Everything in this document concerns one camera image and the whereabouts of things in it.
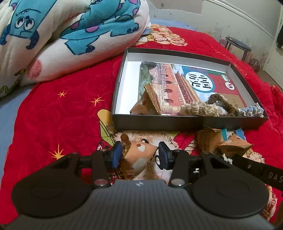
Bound black hair scrunchie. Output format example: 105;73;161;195
188;168;201;183

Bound brown triangular snack packet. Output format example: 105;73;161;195
218;134;252;157
130;83;162;116
120;133;158;180
196;126;224;155

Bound beige knitted scrunchie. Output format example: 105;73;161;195
179;102;226;117

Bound light blue knitted scrunchie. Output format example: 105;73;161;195
237;103;264;118

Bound brown braided hair tie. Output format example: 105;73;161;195
205;93;240;117

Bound teal binder clip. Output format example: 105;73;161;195
221;128;228;141

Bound blue binder clip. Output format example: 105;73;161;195
234;128;246;140

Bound black shallow cardboard box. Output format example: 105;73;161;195
111;48;268;131

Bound colourful history book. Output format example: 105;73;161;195
138;61;247;116

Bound white door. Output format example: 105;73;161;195
263;3;282;88

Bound striped brown ball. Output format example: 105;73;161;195
248;58;261;73

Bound blue round stool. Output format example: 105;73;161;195
225;36;252;62

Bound white blue monster quilt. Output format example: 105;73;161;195
1;1;151;97

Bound dark hanging clothes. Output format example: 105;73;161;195
276;25;283;49

